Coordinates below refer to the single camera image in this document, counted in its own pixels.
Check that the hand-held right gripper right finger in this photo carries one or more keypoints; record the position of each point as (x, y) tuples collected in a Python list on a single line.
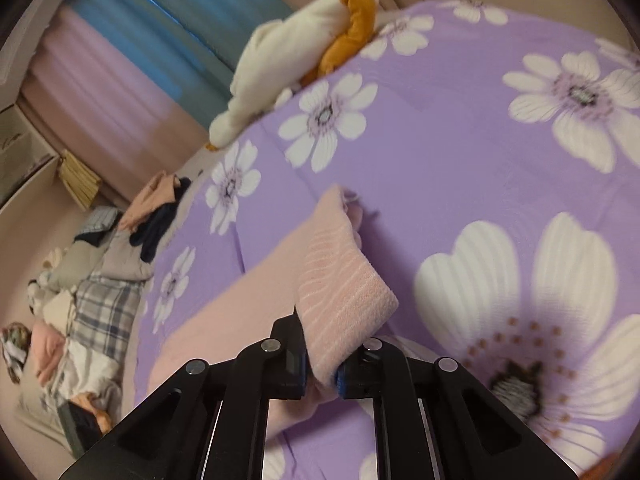
[(342, 381)]

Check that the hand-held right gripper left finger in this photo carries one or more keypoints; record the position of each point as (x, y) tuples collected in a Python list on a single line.
[(299, 372)]

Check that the pink striped garment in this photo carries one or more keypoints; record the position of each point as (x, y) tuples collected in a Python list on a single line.
[(260, 280)]

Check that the dark navy garment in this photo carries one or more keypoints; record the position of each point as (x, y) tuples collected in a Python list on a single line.
[(160, 230)]

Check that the grey plaid cloth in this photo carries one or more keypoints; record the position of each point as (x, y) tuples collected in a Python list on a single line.
[(105, 315)]

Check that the grey crumpled cloth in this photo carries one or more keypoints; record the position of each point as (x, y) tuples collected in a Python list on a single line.
[(120, 260)]

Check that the white crumpled cloth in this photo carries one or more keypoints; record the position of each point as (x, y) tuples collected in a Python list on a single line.
[(85, 370)]

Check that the peach crumpled garment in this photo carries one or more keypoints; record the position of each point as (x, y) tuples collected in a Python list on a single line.
[(147, 200)]

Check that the pink folded cloth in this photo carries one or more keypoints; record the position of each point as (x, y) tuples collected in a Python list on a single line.
[(47, 352)]

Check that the purple floral blanket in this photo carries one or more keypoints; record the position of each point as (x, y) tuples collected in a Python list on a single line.
[(450, 150)]

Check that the patterned dark cloth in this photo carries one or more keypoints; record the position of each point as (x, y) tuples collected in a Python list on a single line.
[(15, 350)]

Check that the white and orange plush toy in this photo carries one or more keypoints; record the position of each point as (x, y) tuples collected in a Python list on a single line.
[(280, 55)]

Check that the pink curtain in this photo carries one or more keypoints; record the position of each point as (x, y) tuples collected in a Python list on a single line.
[(105, 90)]

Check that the white cabinet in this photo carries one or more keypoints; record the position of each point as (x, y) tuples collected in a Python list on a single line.
[(25, 150)]

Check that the blue curtain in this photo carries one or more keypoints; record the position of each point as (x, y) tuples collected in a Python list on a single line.
[(165, 20)]

